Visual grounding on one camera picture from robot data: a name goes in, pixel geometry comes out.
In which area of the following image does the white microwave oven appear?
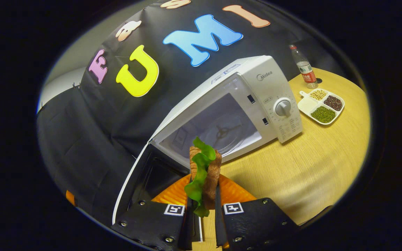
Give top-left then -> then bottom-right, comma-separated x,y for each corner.
112,55 -> 303,243

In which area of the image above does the white divided dish of beans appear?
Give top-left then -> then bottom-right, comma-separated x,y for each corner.
298,88 -> 345,125

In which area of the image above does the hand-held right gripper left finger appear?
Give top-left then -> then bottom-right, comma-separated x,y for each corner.
111,174 -> 195,251

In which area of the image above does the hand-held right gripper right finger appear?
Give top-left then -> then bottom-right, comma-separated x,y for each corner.
215,175 -> 299,248

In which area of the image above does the lettuce sandwich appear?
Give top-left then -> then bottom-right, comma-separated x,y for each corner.
184,137 -> 222,218

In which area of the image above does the plastic bottle with red label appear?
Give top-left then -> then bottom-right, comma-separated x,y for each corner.
289,44 -> 318,89

